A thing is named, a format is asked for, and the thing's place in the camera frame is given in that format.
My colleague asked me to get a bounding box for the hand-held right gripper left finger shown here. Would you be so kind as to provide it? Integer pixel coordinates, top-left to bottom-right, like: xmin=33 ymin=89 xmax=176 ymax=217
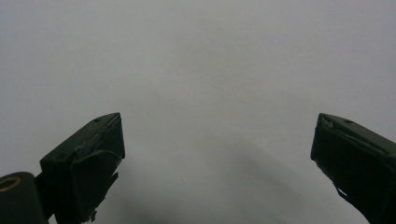
xmin=39 ymin=112 xmax=126 ymax=224

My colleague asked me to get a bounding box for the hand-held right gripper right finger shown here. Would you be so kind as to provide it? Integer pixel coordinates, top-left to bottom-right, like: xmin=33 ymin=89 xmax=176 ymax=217
xmin=310 ymin=113 xmax=396 ymax=224

